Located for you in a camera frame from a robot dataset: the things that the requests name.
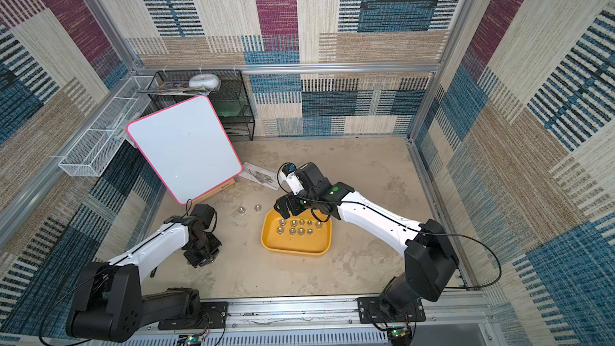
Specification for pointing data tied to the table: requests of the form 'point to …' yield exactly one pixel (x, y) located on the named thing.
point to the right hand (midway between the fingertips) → (285, 199)
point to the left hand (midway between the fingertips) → (216, 254)
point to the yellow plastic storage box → (271, 243)
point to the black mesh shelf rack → (225, 88)
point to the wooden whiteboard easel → (195, 200)
